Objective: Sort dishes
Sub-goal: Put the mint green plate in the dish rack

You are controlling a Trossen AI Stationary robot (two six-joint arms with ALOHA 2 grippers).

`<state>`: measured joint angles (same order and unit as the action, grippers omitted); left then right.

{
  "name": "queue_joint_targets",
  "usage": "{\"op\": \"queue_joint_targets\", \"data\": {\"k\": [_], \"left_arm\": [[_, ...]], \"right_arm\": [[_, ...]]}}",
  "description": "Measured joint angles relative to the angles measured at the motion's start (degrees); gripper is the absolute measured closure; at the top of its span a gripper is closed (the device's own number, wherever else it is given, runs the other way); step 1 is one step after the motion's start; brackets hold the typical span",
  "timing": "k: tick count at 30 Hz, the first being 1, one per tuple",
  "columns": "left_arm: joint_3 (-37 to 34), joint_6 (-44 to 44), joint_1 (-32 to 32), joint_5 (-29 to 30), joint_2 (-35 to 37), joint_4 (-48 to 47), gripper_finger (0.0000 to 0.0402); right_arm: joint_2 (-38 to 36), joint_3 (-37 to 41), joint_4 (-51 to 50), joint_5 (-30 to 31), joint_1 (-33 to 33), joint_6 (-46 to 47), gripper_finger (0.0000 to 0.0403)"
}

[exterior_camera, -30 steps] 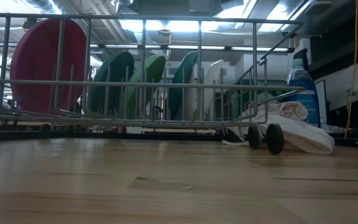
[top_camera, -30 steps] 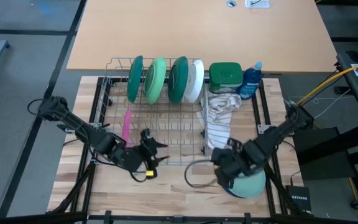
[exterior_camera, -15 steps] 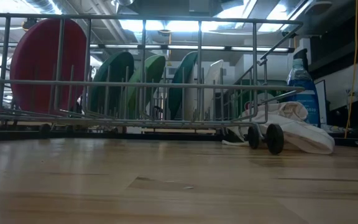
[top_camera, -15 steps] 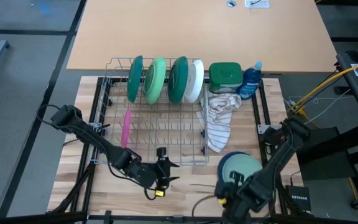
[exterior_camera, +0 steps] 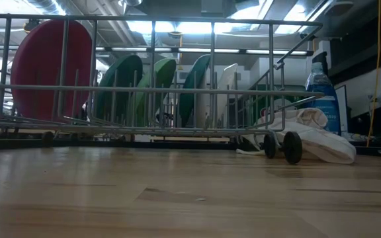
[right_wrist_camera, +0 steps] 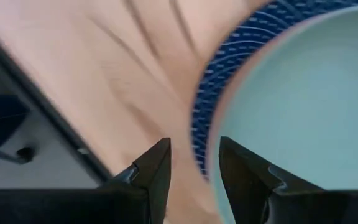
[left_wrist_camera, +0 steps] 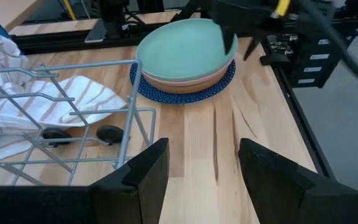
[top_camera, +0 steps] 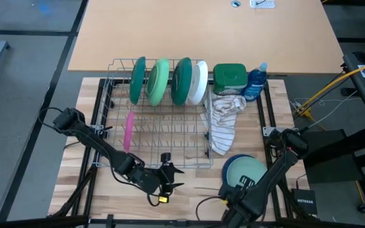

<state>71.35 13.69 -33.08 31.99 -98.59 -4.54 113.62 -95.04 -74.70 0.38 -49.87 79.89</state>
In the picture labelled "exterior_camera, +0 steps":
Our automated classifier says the white plate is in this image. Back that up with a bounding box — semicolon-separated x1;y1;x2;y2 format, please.
193;74;216;129
215;62;239;128

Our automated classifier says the black aluminium table frame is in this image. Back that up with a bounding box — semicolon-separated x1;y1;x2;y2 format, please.
0;138;381;156

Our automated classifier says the white striped dish towel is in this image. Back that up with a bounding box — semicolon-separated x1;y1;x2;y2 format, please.
236;107;357;165

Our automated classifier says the light green plate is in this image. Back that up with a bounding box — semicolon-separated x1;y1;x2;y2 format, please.
127;58;177;126

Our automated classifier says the grey wire dish rack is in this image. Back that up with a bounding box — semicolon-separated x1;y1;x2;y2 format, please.
0;13;325;165

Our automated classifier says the dark green plate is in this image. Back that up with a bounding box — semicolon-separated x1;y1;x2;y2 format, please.
179;54;212;128
96;54;144;125

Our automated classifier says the ceiling light strip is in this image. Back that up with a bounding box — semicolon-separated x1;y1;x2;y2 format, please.
94;47;310;56

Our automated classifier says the blue dish soap bottle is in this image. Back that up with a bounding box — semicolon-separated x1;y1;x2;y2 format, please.
304;61;343;136

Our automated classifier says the pink plate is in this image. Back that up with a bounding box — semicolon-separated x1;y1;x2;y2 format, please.
10;19;94;122

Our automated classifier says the yellow cable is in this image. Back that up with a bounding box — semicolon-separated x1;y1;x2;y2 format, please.
366;0;381;148

